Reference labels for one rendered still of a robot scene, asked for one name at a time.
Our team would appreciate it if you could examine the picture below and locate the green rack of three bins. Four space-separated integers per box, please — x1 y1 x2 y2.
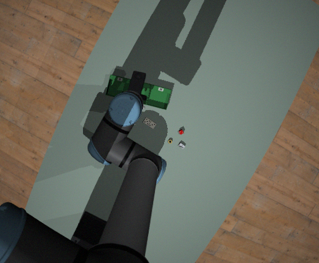
105 75 171 109

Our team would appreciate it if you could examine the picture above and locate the white domino with black pips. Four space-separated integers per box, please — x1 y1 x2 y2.
143 118 156 129

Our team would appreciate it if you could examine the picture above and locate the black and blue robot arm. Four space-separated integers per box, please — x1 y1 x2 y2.
0 71 167 263

